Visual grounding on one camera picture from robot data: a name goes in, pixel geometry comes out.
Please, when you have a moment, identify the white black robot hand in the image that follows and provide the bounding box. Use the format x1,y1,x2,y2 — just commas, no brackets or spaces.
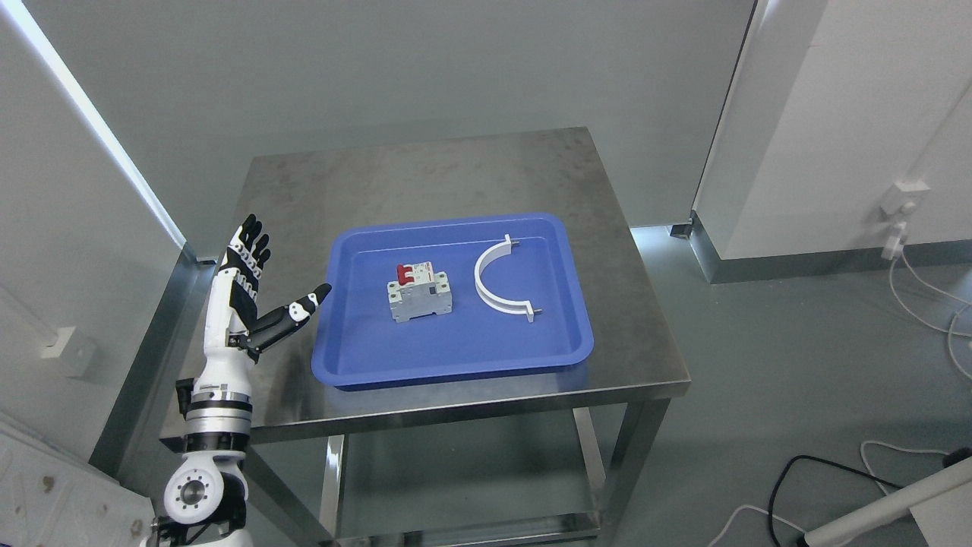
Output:
204,213,331,365

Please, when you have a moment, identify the white red circuit breaker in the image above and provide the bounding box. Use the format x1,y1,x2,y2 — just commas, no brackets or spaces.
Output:
387,262,453,323

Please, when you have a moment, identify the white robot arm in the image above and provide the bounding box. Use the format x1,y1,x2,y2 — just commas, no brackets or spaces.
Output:
141,363,254,546

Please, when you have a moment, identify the blue plastic tray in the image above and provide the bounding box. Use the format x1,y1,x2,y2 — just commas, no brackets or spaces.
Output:
311,212,595,390

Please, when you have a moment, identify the white curved pipe clamp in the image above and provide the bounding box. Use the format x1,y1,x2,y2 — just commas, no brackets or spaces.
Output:
473,233,546,324

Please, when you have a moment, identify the white desk leg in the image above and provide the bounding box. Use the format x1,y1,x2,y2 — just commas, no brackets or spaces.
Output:
797,457,971,546

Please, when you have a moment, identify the white wall socket box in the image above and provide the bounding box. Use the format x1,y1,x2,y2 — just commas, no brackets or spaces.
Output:
39,327,96,377

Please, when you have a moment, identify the black floor cable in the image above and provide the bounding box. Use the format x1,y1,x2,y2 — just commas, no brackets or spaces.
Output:
768,454,904,547

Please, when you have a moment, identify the white wall plug adapter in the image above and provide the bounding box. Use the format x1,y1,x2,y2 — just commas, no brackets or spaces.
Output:
879,180,930,262

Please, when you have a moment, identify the white power cable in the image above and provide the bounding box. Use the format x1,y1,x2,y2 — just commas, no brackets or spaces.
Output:
888,247,972,381

